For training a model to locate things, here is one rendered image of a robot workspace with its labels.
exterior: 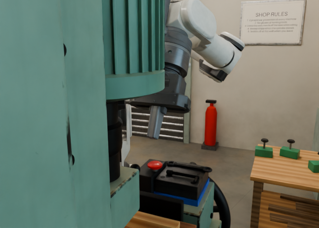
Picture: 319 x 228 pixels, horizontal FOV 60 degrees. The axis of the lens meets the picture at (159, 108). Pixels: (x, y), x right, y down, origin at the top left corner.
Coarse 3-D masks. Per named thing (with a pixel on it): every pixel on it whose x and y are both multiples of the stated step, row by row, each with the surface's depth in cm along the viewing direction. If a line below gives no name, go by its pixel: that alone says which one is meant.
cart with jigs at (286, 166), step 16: (256, 160) 178; (272, 160) 178; (288, 160) 178; (304, 160) 178; (256, 176) 156; (272, 176) 156; (288, 176) 156; (304, 176) 156; (256, 192) 159; (272, 192) 206; (256, 208) 161; (272, 208) 183; (288, 208) 183; (304, 208) 183; (256, 224) 163; (272, 224) 169; (288, 224) 166; (304, 224) 166
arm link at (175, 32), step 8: (168, 0) 55; (168, 8) 55; (176, 8) 55; (168, 16) 56; (176, 16) 55; (168, 24) 55; (176, 24) 55; (168, 32) 54; (176, 32) 54; (184, 32) 56; (168, 40) 53; (176, 40) 53; (184, 40) 54
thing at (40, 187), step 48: (0, 0) 11; (48, 0) 13; (0, 48) 11; (48, 48) 13; (0, 96) 11; (48, 96) 14; (0, 144) 11; (48, 144) 14; (0, 192) 12; (48, 192) 14
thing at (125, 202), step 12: (120, 168) 42; (132, 168) 43; (120, 180) 39; (132, 180) 40; (120, 192) 37; (132, 192) 41; (120, 204) 38; (132, 204) 41; (120, 216) 38; (132, 216) 41
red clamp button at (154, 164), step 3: (150, 162) 55; (153, 162) 55; (156, 162) 55; (159, 162) 55; (150, 165) 54; (153, 165) 54; (156, 165) 54; (159, 165) 54; (150, 168) 54; (153, 168) 54; (156, 168) 54; (159, 168) 54
